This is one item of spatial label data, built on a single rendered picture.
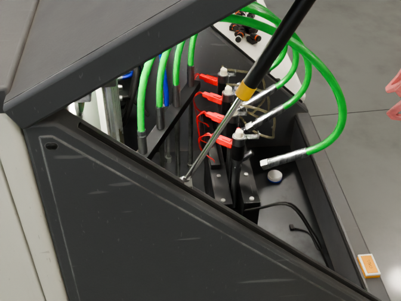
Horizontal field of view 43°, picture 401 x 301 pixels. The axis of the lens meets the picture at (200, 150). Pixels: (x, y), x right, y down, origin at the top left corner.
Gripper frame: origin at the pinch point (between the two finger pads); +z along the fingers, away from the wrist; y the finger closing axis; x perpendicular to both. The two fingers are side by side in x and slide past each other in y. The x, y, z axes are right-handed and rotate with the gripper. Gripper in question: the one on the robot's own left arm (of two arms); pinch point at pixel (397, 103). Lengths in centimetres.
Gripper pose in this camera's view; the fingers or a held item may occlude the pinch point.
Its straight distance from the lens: 83.6
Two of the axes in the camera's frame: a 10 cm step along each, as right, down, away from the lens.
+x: 6.9, 6.5, 3.1
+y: -4.6, 7.3, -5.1
